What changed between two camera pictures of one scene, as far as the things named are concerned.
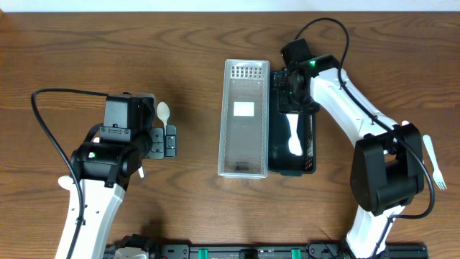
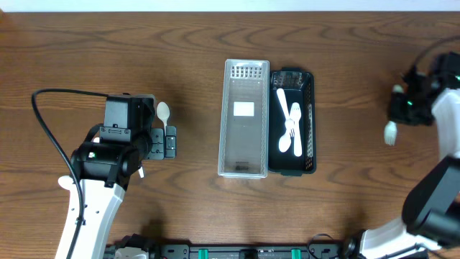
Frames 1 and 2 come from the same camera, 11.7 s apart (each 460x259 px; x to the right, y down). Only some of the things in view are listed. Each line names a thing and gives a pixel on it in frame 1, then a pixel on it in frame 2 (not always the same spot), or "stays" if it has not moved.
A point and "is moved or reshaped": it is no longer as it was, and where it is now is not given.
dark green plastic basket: x=281 y=160 stays
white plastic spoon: x=141 y=172 stays
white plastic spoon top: x=163 y=111 stays
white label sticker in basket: x=244 y=108 stays
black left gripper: x=162 y=142 stays
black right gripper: x=313 y=106 -> x=396 y=98
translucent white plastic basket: x=244 y=127 stays
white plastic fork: x=437 y=174 is moved or reshaped
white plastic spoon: x=294 y=144 -> x=289 y=125
